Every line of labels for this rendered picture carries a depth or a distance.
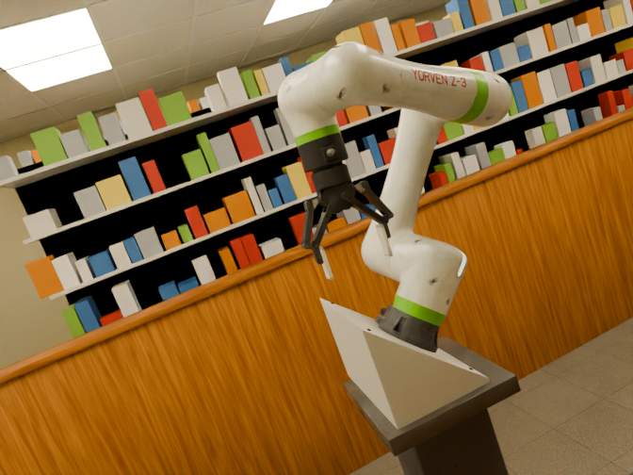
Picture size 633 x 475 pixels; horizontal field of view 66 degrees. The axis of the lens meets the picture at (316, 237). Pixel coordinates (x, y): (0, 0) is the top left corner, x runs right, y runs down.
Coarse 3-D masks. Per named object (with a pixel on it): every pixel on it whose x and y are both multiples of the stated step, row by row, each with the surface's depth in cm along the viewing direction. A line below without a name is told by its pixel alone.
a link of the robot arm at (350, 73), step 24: (336, 48) 84; (360, 48) 83; (312, 72) 88; (336, 72) 82; (360, 72) 82; (384, 72) 85; (408, 72) 90; (432, 72) 95; (456, 72) 100; (312, 96) 89; (336, 96) 85; (360, 96) 85; (384, 96) 89; (408, 96) 92; (432, 96) 96; (456, 96) 100
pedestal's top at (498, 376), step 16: (448, 352) 128; (464, 352) 125; (480, 368) 115; (496, 368) 113; (352, 384) 130; (496, 384) 107; (512, 384) 108; (352, 400) 126; (368, 400) 119; (464, 400) 105; (480, 400) 106; (496, 400) 107; (368, 416) 113; (384, 416) 110; (432, 416) 104; (448, 416) 104; (464, 416) 105; (384, 432) 104; (400, 432) 103; (416, 432) 103; (432, 432) 104; (400, 448) 102
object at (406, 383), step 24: (336, 312) 117; (336, 336) 129; (360, 336) 103; (384, 336) 103; (360, 360) 112; (384, 360) 101; (408, 360) 103; (432, 360) 104; (456, 360) 117; (360, 384) 123; (384, 384) 102; (408, 384) 103; (432, 384) 105; (456, 384) 106; (480, 384) 108; (384, 408) 107; (408, 408) 104; (432, 408) 105
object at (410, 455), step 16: (480, 416) 113; (448, 432) 112; (464, 432) 113; (480, 432) 114; (416, 448) 110; (432, 448) 111; (448, 448) 112; (464, 448) 113; (480, 448) 114; (496, 448) 115; (400, 464) 131; (416, 464) 113; (432, 464) 111; (448, 464) 112; (464, 464) 113; (480, 464) 114; (496, 464) 116
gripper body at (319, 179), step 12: (336, 168) 95; (324, 180) 96; (336, 180) 95; (348, 180) 97; (324, 192) 98; (336, 192) 98; (348, 192) 99; (324, 204) 98; (336, 204) 98; (348, 204) 99
